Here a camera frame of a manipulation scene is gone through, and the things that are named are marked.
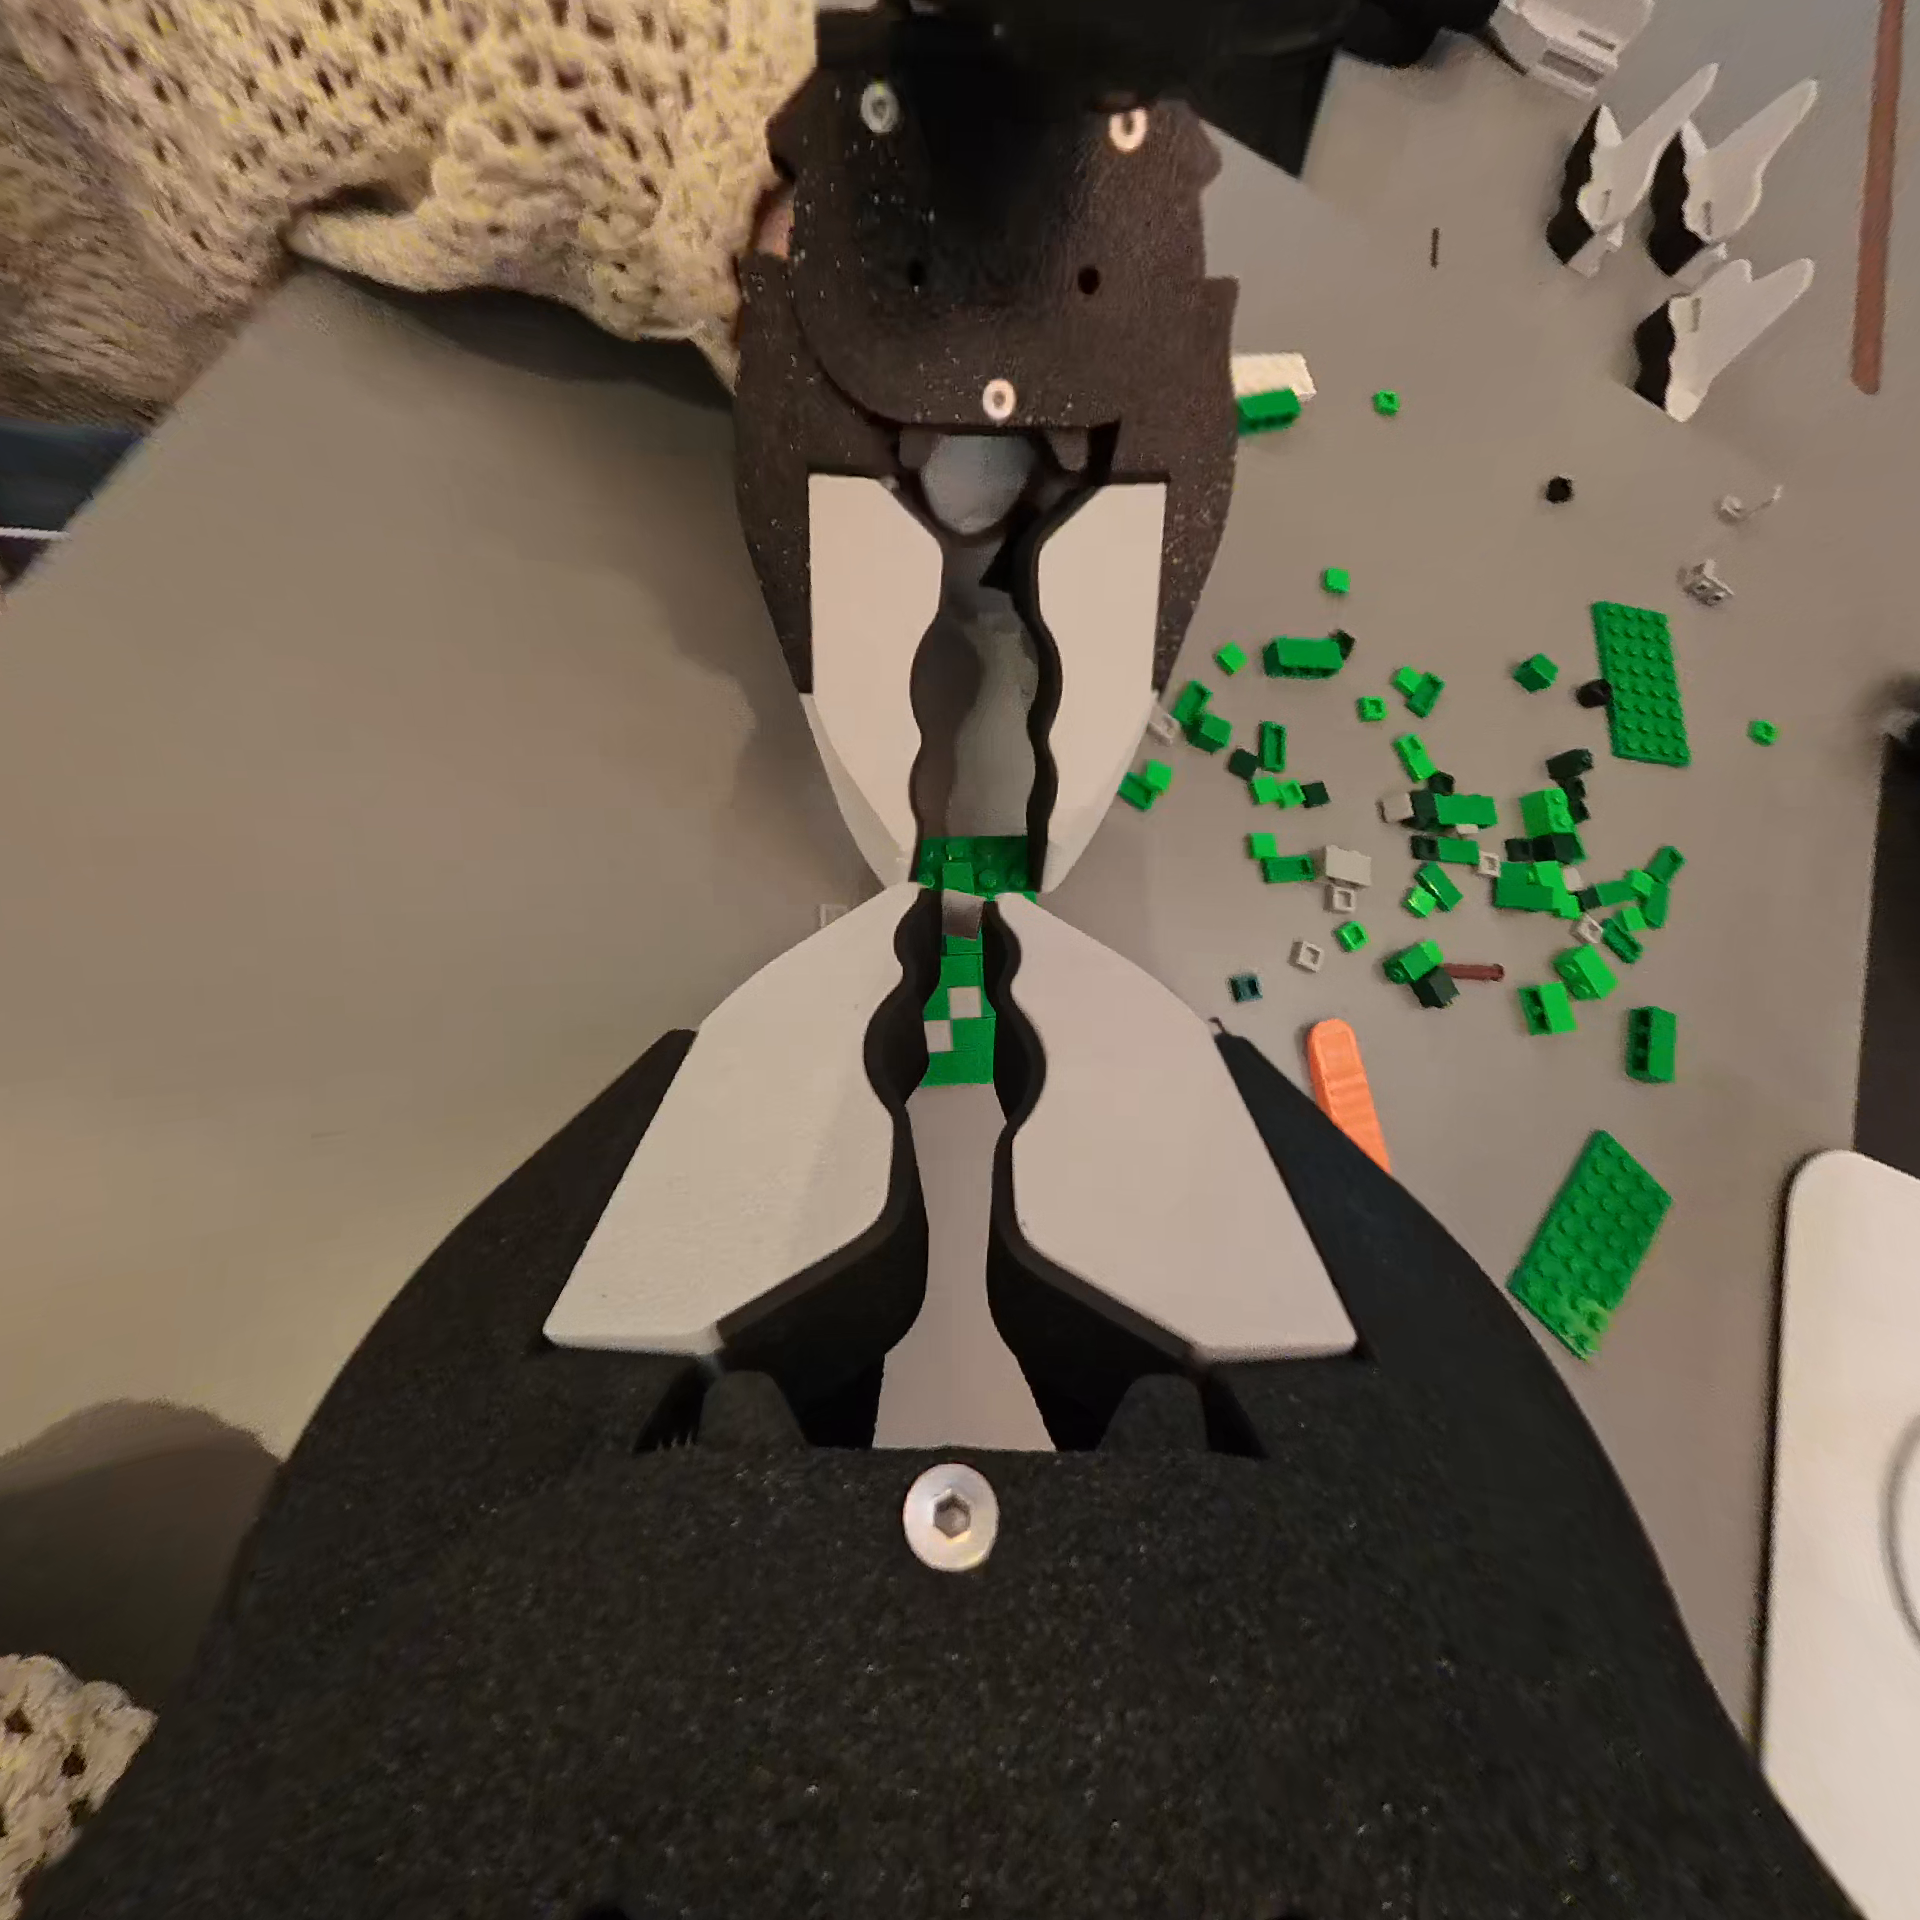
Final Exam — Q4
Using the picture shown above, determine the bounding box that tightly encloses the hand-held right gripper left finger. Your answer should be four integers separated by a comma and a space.
544, 883, 941, 1452

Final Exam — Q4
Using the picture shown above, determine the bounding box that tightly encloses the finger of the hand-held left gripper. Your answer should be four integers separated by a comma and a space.
1019, 475, 1172, 892
805, 471, 961, 889

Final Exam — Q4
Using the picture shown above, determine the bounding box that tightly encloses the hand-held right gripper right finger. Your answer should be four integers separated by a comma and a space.
982, 895, 1363, 1453

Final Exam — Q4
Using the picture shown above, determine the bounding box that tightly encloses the green lego plate assembly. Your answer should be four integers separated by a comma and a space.
910, 828, 1046, 1091

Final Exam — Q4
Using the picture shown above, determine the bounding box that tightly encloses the pile of lego pieces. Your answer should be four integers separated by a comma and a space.
1116, 565, 1691, 1086

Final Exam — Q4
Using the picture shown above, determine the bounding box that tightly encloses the green studded lego plate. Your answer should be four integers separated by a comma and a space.
1507, 1126, 1676, 1365
1589, 599, 1696, 769

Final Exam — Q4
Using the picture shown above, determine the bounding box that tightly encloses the orange brick separator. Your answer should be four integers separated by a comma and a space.
1303, 1014, 1399, 1176

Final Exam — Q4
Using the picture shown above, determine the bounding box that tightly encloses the white and black stand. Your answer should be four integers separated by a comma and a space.
1542, 62, 1725, 281
1491, 0, 1653, 100
1629, 255, 1816, 424
1646, 75, 1822, 285

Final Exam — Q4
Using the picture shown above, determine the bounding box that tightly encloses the clear book stand white base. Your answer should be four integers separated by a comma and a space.
1756, 1144, 1920, 1878

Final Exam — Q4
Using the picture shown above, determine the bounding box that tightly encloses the brown table strip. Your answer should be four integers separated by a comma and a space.
1852, 0, 1908, 396

